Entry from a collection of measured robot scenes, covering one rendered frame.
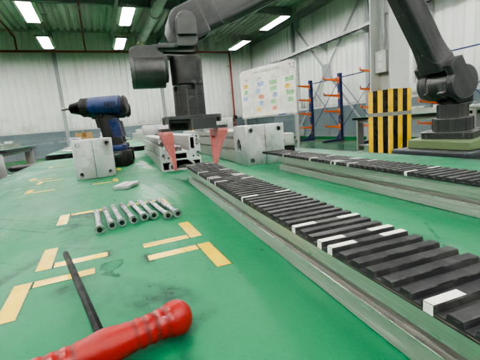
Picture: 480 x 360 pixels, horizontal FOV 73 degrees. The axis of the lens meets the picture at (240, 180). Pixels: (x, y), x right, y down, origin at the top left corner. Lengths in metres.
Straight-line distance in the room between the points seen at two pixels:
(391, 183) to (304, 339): 0.29
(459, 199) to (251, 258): 0.22
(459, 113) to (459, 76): 0.09
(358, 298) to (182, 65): 0.50
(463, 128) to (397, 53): 3.11
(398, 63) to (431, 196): 3.64
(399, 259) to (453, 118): 0.78
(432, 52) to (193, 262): 0.75
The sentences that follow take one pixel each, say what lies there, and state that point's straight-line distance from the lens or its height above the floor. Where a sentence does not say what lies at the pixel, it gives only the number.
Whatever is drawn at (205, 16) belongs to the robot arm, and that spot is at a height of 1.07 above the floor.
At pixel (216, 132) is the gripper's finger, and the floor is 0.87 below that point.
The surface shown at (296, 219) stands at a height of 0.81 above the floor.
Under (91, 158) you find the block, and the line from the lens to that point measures 0.86.
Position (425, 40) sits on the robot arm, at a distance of 0.88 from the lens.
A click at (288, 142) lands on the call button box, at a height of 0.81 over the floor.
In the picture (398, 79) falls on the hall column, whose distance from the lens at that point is 4.00.
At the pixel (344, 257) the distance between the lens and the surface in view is 0.17.
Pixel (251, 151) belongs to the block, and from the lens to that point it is 0.77.
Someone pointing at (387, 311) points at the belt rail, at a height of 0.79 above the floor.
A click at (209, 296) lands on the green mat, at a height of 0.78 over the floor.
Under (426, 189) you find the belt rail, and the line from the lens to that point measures 0.40.
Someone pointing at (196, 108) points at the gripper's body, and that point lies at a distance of 0.60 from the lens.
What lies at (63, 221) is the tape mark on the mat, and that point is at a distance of 0.47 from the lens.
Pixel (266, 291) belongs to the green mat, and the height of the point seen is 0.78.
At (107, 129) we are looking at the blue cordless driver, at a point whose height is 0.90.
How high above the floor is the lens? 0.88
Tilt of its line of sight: 10 degrees down
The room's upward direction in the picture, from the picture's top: 5 degrees counter-clockwise
